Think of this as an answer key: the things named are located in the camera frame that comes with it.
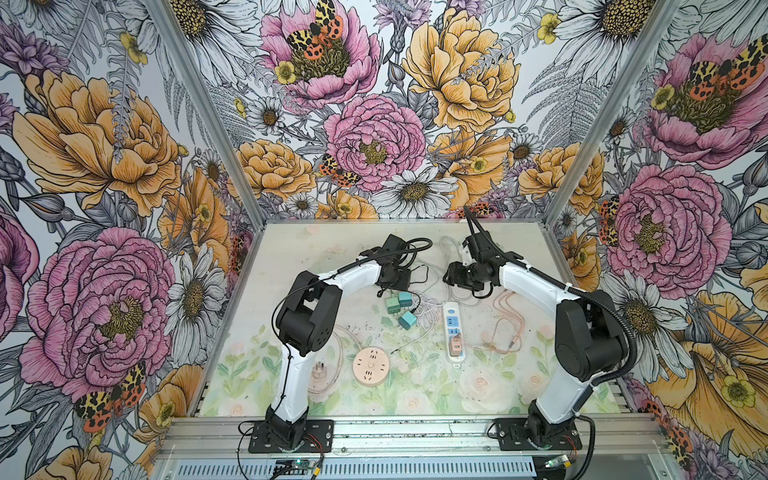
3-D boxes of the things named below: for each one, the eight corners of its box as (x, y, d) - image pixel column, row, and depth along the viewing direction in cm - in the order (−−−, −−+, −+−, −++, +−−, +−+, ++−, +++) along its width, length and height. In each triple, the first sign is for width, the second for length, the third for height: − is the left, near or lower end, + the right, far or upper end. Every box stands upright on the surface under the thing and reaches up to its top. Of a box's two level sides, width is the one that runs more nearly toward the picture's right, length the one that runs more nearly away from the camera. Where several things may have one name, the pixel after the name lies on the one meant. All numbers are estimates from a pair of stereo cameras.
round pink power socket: (352, 384, 84) (351, 380, 82) (355, 351, 90) (354, 347, 88) (389, 384, 84) (389, 380, 82) (389, 351, 90) (389, 347, 88)
